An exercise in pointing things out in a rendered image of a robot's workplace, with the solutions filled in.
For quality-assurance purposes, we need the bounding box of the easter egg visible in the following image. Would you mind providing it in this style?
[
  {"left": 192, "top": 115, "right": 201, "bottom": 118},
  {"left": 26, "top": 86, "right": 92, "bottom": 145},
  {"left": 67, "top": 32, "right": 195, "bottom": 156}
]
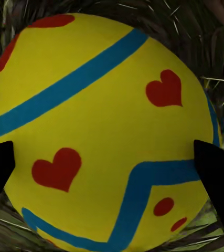
[{"left": 0, "top": 12, "right": 222, "bottom": 252}]

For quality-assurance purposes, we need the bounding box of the wicker basket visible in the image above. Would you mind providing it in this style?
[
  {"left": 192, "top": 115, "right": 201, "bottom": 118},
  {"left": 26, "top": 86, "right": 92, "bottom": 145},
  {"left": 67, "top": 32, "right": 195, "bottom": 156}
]
[{"left": 0, "top": 0, "right": 224, "bottom": 252}]

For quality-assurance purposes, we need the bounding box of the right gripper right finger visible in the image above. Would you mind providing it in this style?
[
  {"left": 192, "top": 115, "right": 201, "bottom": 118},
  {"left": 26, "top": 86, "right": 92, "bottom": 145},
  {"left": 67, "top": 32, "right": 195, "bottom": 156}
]
[{"left": 194, "top": 140, "right": 224, "bottom": 225}]

